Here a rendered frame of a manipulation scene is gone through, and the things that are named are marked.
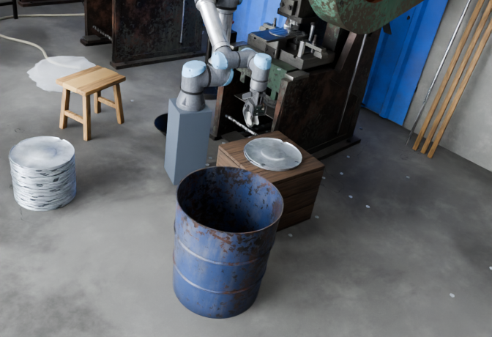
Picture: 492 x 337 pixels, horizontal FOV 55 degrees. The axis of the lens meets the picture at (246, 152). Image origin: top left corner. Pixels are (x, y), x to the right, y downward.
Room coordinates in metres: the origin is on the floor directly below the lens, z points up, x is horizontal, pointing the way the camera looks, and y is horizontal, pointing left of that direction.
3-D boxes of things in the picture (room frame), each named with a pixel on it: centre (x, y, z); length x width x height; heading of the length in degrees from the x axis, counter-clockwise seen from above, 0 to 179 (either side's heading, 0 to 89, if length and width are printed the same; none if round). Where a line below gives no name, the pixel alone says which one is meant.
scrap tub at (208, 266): (1.48, 0.03, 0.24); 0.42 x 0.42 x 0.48
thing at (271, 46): (2.65, -0.04, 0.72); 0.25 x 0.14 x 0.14; 139
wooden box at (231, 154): (2.05, -0.13, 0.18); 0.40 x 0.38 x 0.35; 132
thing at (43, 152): (1.87, 0.97, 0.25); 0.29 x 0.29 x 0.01
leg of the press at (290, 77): (2.71, -0.45, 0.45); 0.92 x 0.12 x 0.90; 139
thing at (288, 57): (2.78, -0.15, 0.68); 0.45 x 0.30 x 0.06; 49
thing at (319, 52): (2.67, -0.28, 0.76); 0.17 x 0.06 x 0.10; 49
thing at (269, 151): (2.05, -0.14, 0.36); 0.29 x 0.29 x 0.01
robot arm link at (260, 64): (1.97, 0.00, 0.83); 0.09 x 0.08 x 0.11; 33
